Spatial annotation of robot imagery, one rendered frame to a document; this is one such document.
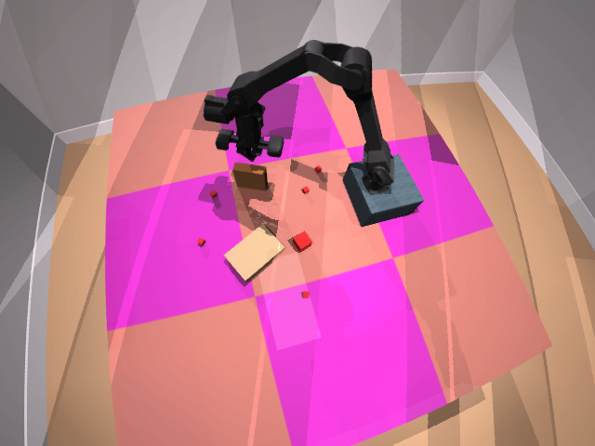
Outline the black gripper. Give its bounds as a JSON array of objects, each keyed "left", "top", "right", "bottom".
[{"left": 215, "top": 126, "right": 284, "bottom": 162}]

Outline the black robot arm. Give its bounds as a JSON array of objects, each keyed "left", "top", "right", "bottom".
[{"left": 204, "top": 40, "right": 394, "bottom": 195}]

